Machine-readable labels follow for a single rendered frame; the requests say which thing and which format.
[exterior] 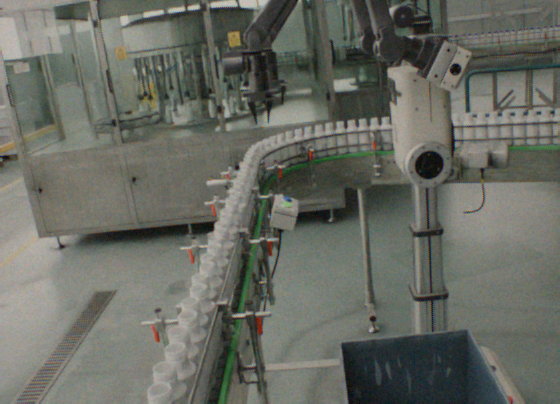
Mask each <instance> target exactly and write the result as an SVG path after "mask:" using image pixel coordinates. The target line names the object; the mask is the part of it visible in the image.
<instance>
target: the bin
mask: <svg viewBox="0 0 560 404"><path fill-rule="evenodd" d="M338 345H339V353H340V355H339V357H340V359H331V360H319V361H306V362H294V363H283V364H270V365H265V367H266V368H265V372H268V371H280V370H292V369H304V368H317V367H330V366H340V375H341V377H342V384H343V392H344V400H345V404H511V402H510V399H509V397H508V395H507V394H506V393H505V391H504V389H503V388H502V386H501V384H500V381H499V379H498V378H497V376H496V375H495V373H494V371H493V370H492V368H491V364H489V362H488V360H487V358H486V357H485V355H484V353H483V351H482V350H481V347H480V345H479V344H478V342H477V340H476V338H475V337H474V335H473V333H472V331H471V329H458V330H447V331H436V332H424V333H418V334H413V335H401V336H389V337H378V338H366V339H354V340H343V341H338Z"/></svg>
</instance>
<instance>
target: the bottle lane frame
mask: <svg viewBox="0 0 560 404"><path fill-rule="evenodd" d="M268 194H269V191H268V186H265V189H264V192H263V197H265V196H268ZM261 208H262V210H261V211H260V212H259V216H258V220H257V225H256V228H255V234H254V238H253V241H256V240H260V231H261V230H263V223H264V225H265V230H266V231H272V227H270V222H271V217H270V209H269V202H268V199H267V200H262V202H261ZM251 254H252V256H251V257H250V258H249V260H248V261H247V262H248V264H247V266H246V267H247V269H246V272H245V277H244V282H243V287H242V289H241V290H242V291H241V295H240V300H239V302H238V303H239V305H238V309H235V310H237V313H236V314H246V305H245V302H246V301H249V300H251V301H253V307H255V309H256V313H260V308H261V301H262V297H259V296H256V292H255V284H256V285H257V287H258V293H259V294H260V295H262V291H261V284H257V283H256V282H255V283H254V278H253V271H255V273H256V280H257V281H258V282H260V270H261V267H262V263H261V256H262V254H263V251H262V248H261V246H260V244H257V245H252V247H251ZM233 324H234V326H233V329H234V333H235V335H233V339H231V340H228V341H230V344H229V348H228V349H229V352H228V357H227V358H224V359H226V360H227V361H226V366H225V367H224V374H223V378H221V380H222V383H221V386H220V389H217V390H219V395H218V400H217V401H216V404H246V402H247V395H248V389H249V384H247V385H246V384H245V383H244V382H242V384H240V378H239V372H238V368H239V367H238V361H237V352H238V351H239V354H240V355H241V361H242V364H243V365H244V366H248V365H252V362H253V355H254V354H253V348H252V342H251V336H250V329H249V325H247V322H246V319H235V322H234V323H233ZM250 375H251V373H244V379H245V380H246V381H250Z"/></svg>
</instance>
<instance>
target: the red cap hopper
mask: <svg viewBox="0 0 560 404"><path fill-rule="evenodd" d="M548 1H551V2H550V3H549V4H547V5H546V6H545V7H544V9H543V10H542V11H541V12H540V13H539V14H538V15H537V16H536V17H535V18H534V19H535V20H539V21H543V20H544V19H545V18H546V16H547V14H548V13H549V12H550V11H551V10H552V9H553V29H554V30H555V28H556V27H555V26H556V25H557V26H559V25H560V0H523V1H516V2H509V3H502V4H496V0H490V29H491V33H492V36H493V35H494V33H493V31H496V11H498V12H499V13H500V14H501V16H503V17H504V18H505V19H506V20H507V21H509V22H510V23H511V24H513V25H514V24H515V23H516V22H515V21H514V20H513V19H512V18H511V17H510V16H508V15H507V14H506V13H505V12H504V11H502V10H501V9H500V8H499V7H505V6H513V5H520V4H527V3H534V2H540V3H542V2H548ZM559 55H560V52H559V53H558V56H555V55H553V63H554V64H560V58H559ZM496 67H497V58H492V68H496ZM559 74H560V68H553V84H552V101H551V100H550V99H549V98H548V97H547V96H546V95H545V94H544V93H543V92H541V91H540V90H539V89H538V88H537V87H536V88H535V89H534V90H535V91H536V92H537V93H538V94H539V96H538V98H540V99H541V100H542V101H543V102H544V103H543V104H533V108H535V107H549V106H550V108H552V110H555V109H556V108H560V81H559ZM492 85H493V111H497V112H503V111H504V110H506V109H520V108H528V105H515V106H509V105H510V104H511V102H512V101H513V100H514V99H515V98H516V96H515V95H513V96H512V97H511V98H510V100H509V101H508V102H507V103H506V104H505V105H504V106H501V107H499V106H500V105H501V104H502V103H503V102H504V101H505V100H506V99H507V98H508V97H509V95H510V94H511V93H512V92H514V90H511V91H509V92H508V94H507V95H506V96H505V97H504V98H503V99H502V100H501V101H500V102H499V103H498V104H497V72H494V73H492ZM498 110H499V111H498Z"/></svg>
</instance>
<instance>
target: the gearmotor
mask: <svg viewBox="0 0 560 404"><path fill-rule="evenodd" d="M507 167H508V143H507V142H506V141H497V142H488V141H486V142H473V143H464V144H461V151H460V150H455V152H454V156H453V167H452V170H451V172H450V174H449V176H448V177H447V179H446V180H445V181H444V182H443V184H445V183H462V168H464V169H479V172H481V184H482V194H483V201H482V205H481V206H480V207H479V208H478V209H476V210H472V211H463V213H471V212H476V211H479V209H481V207H482V206H483V205H484V201H485V194H484V184H483V183H484V179H483V172H484V169H507Z"/></svg>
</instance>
